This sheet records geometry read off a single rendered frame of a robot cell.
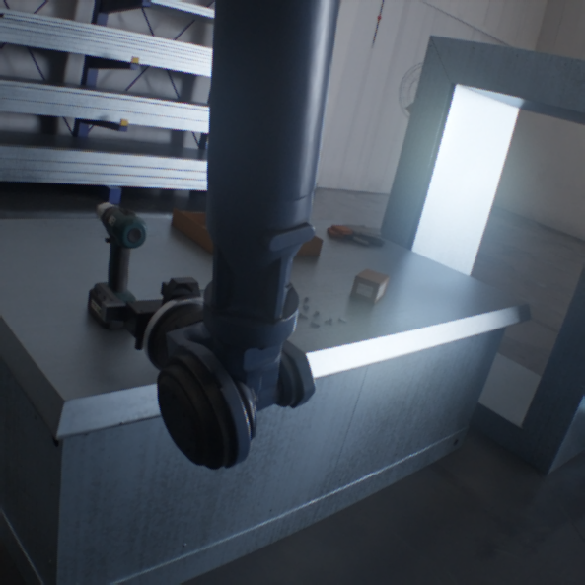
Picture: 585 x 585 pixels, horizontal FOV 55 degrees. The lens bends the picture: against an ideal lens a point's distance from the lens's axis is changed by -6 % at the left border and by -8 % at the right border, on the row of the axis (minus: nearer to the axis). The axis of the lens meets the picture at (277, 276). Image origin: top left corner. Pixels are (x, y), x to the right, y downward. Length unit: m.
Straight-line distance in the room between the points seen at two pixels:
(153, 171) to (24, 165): 1.12
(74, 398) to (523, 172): 10.61
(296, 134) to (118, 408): 0.60
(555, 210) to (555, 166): 0.77
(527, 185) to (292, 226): 10.59
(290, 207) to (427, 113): 2.17
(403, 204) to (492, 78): 0.70
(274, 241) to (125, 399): 0.49
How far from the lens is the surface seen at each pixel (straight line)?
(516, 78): 2.58
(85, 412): 1.00
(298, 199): 0.64
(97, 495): 1.21
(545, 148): 11.13
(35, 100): 4.78
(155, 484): 1.28
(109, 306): 1.04
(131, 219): 1.15
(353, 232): 2.42
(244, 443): 0.80
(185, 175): 5.32
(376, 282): 1.70
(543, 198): 11.05
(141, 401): 1.05
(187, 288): 0.98
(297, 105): 0.59
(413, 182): 2.79
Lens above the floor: 1.18
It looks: 18 degrees down
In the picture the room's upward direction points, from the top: 13 degrees clockwise
